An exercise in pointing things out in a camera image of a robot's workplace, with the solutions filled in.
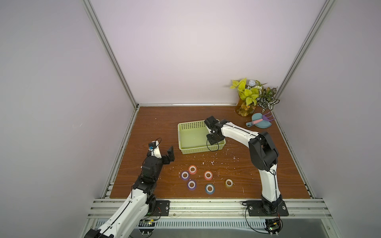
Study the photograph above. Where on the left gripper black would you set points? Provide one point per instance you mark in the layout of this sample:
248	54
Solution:
170	157

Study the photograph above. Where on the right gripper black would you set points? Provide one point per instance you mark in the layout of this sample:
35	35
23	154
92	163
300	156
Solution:
214	138

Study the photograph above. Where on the purple tape roll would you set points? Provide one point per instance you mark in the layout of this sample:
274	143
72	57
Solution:
191	185
185	175

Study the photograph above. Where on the green perforated storage basket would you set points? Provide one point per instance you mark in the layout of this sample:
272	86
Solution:
192	138

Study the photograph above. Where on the red tape roll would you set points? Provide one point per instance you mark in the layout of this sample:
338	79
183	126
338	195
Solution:
192	169
208	175

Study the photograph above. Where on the clear amber tape roll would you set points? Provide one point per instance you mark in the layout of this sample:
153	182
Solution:
229	183

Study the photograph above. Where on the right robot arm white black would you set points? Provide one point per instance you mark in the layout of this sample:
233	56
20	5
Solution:
263	154

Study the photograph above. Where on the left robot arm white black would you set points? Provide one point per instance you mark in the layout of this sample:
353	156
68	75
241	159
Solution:
141	202

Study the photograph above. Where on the blue tape roll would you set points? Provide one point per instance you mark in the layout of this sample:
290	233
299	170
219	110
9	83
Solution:
209	189

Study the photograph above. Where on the amber vase with flowers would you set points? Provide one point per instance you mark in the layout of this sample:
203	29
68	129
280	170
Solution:
244	110

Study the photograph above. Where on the pink purple toy rake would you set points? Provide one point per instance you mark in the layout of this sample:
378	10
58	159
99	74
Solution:
258	117

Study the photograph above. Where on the green leafy plant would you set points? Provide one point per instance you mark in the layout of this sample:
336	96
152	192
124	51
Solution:
255	92

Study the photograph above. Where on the left controller board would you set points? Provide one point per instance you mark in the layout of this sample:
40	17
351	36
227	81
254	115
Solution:
146	227

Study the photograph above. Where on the controller board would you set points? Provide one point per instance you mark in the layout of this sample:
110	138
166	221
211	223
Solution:
146	227
273	226

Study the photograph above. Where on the right controller board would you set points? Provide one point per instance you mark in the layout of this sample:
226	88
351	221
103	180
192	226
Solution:
273	226

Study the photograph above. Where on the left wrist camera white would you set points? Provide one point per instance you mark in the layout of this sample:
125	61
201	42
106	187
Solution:
153	149

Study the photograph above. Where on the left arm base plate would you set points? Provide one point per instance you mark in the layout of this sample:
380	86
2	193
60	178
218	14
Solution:
161	208

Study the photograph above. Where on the aluminium front rail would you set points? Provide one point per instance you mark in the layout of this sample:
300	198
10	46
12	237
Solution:
216	208

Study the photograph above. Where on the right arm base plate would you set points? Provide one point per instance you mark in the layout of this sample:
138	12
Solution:
264	209

